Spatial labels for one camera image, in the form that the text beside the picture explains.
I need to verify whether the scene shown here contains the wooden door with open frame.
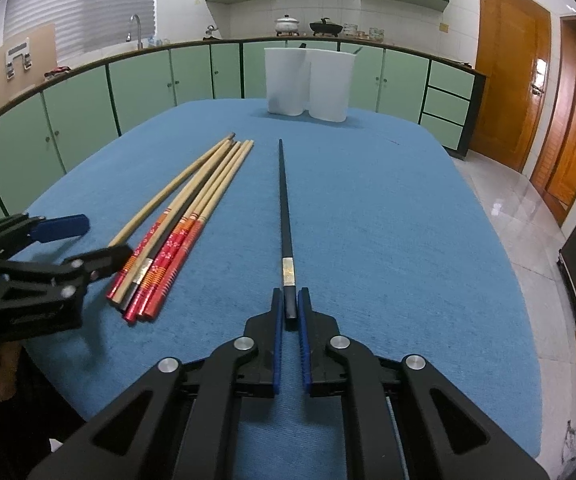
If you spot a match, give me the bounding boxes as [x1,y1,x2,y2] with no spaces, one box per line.
[530,12,576,227]

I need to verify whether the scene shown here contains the black wok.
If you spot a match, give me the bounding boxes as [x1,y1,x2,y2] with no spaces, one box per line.
[309,17,343,38]

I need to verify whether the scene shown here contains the red floral chopstick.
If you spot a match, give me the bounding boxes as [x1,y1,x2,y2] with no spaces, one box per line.
[106,138,235,304]
[123,141,243,324]

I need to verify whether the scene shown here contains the white cooking pot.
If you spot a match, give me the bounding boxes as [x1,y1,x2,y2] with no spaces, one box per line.
[274,15,301,37]

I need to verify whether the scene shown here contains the white cup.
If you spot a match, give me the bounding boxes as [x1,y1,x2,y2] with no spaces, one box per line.
[308,50,355,123]
[264,47,312,117]

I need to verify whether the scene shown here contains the blue tablecloth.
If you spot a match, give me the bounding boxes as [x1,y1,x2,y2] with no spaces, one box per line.
[15,99,543,480]

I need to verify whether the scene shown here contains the black chopstick with silver band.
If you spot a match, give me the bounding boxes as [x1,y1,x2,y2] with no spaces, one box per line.
[276,138,299,321]
[119,210,189,312]

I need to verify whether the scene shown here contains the red striped chopstick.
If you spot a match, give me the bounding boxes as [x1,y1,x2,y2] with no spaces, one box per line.
[135,140,252,322]
[145,139,256,321]

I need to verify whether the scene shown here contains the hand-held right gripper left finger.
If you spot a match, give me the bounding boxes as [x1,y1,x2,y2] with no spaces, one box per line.
[27,287,285,480]

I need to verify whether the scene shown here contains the chrome sink faucet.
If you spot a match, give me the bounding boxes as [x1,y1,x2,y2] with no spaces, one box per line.
[127,14,144,50]

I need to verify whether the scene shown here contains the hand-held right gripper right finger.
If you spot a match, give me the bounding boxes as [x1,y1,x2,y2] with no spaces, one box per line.
[297,287,551,480]

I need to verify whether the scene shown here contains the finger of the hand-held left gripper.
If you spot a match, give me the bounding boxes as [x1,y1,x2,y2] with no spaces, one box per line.
[0,244,135,312]
[0,213,91,262]

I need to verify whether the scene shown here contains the stacked dishes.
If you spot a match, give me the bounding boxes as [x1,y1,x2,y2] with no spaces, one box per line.
[343,23,387,44]

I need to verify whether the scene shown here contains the window blind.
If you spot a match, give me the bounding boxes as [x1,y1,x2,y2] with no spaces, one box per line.
[2,0,158,63]

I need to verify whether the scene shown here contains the plain bamboo chopstick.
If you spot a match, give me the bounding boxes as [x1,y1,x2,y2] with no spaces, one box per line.
[108,132,237,249]

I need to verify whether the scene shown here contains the green lower kitchen cabinets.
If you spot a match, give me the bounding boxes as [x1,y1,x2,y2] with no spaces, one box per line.
[0,40,487,221]

